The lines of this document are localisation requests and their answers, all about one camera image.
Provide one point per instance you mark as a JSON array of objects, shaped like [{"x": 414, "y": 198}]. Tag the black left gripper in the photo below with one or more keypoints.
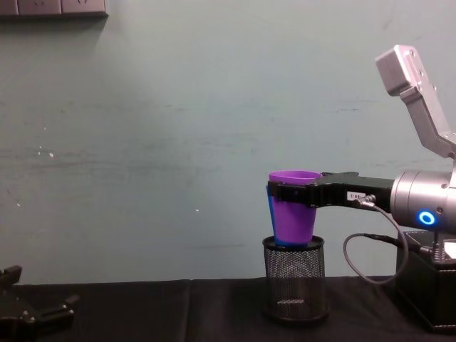
[{"x": 12, "y": 329}]

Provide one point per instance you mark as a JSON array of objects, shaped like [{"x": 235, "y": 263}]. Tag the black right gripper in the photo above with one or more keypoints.
[{"x": 360, "y": 187}]

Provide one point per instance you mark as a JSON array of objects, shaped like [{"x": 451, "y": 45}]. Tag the purple plastic cup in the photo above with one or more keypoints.
[{"x": 294, "y": 224}]

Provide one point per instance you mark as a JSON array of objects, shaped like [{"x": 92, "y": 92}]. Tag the blue plastic cup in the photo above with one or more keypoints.
[{"x": 271, "y": 213}]

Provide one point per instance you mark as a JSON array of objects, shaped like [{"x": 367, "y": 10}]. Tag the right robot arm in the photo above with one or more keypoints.
[{"x": 424, "y": 203}]

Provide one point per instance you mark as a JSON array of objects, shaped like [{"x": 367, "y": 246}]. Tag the black mesh pen holder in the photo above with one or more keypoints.
[{"x": 295, "y": 278}]

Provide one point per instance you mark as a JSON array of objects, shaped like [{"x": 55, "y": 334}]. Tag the black tablecloth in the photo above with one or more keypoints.
[{"x": 160, "y": 313}]

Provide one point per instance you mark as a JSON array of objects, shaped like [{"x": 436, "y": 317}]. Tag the black stitched box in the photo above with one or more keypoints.
[{"x": 424, "y": 285}]

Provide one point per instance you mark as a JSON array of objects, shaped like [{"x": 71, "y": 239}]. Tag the white paper piece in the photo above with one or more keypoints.
[{"x": 450, "y": 250}]

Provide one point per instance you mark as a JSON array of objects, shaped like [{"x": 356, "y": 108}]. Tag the wall socket panel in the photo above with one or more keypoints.
[{"x": 53, "y": 9}]

